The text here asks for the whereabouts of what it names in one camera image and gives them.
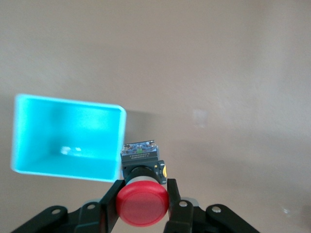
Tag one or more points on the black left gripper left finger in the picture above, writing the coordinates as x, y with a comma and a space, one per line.
107, 206

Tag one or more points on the red push button switch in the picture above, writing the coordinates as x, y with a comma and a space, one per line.
142, 206

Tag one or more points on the cyan plastic box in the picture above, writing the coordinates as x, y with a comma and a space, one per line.
68, 131

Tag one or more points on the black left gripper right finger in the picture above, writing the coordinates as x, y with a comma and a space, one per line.
177, 213

